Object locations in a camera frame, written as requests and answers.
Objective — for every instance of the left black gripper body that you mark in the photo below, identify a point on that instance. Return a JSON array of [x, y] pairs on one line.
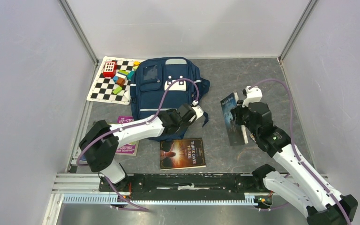
[[183, 123]]

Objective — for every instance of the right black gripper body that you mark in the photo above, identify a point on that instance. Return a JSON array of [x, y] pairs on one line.
[[242, 117]]

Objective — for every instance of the blue dark fantasy book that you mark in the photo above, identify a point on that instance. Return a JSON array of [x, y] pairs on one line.
[[236, 134]]

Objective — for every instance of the navy blue student backpack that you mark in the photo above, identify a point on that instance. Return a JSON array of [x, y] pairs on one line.
[[165, 83]]

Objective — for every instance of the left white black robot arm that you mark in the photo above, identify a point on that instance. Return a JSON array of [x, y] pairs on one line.
[[101, 142]]

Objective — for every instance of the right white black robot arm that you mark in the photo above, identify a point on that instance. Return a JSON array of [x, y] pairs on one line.
[[309, 192]]

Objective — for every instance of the Three Days To See book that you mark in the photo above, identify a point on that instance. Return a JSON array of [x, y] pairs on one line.
[[182, 154]]

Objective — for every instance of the purple Treehouse book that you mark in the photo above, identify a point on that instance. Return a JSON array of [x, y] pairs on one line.
[[129, 149]]

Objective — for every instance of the green toy block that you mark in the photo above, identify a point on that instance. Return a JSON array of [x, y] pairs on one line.
[[117, 90]]

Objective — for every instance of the blue brown toy blocks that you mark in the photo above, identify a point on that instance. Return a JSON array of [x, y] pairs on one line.
[[122, 77]]

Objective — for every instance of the yellow orange toy blocks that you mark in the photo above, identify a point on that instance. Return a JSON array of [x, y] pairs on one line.
[[136, 65]]

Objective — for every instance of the black white checkered mat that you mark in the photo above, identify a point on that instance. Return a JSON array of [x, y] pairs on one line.
[[101, 88]]

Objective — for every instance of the red grid toy block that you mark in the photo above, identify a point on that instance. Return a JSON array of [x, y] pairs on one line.
[[109, 69]]

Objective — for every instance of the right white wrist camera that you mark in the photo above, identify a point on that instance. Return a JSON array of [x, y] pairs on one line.
[[252, 94]]

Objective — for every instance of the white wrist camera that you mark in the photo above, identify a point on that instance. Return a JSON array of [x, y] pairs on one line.
[[252, 94], [197, 110]]

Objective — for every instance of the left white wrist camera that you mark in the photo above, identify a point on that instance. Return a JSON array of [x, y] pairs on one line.
[[197, 110]]

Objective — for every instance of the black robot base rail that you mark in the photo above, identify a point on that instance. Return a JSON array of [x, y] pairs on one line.
[[190, 186]]

